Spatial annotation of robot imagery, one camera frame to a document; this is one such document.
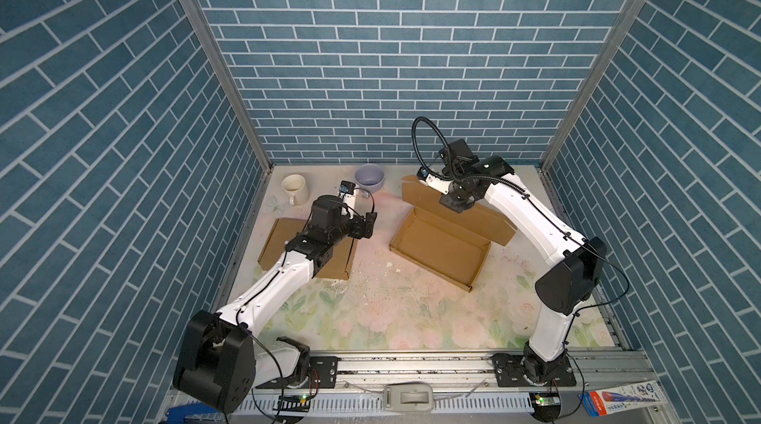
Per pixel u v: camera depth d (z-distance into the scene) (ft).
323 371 2.39
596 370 2.48
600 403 2.27
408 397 2.25
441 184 2.45
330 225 2.10
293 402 2.37
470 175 1.89
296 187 3.38
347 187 2.35
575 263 1.50
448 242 3.24
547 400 2.42
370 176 3.68
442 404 2.11
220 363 1.30
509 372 2.42
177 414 2.17
